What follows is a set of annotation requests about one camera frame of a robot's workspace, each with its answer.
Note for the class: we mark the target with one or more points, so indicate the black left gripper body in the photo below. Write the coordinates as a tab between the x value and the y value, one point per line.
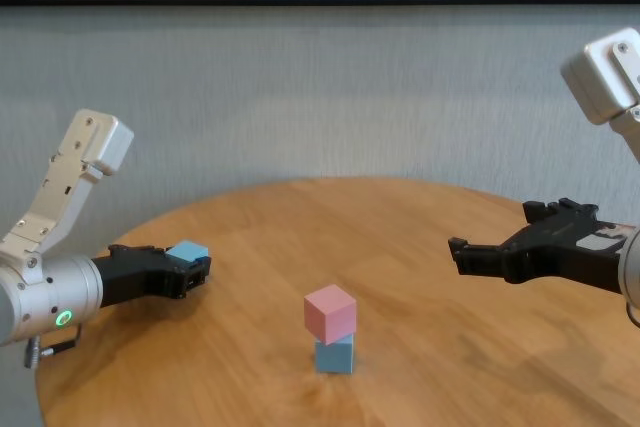
135	277

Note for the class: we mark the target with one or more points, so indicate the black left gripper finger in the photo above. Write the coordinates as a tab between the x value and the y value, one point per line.
140	249
195	274

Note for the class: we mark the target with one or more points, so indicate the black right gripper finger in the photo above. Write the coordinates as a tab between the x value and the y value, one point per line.
480	259
540	211

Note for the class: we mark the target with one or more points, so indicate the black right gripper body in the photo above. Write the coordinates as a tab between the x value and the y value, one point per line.
560	252

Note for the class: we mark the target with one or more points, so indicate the light blue cube block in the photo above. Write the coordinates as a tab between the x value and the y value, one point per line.
186	251
334	358

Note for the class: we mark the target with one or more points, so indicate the pink cube block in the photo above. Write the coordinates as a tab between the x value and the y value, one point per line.
330	317

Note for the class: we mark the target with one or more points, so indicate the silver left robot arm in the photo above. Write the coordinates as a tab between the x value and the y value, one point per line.
45	297

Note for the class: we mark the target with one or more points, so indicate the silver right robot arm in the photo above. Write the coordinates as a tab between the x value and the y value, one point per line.
631	267

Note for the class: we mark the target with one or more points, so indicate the black partition top rail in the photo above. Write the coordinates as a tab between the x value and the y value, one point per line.
320	1

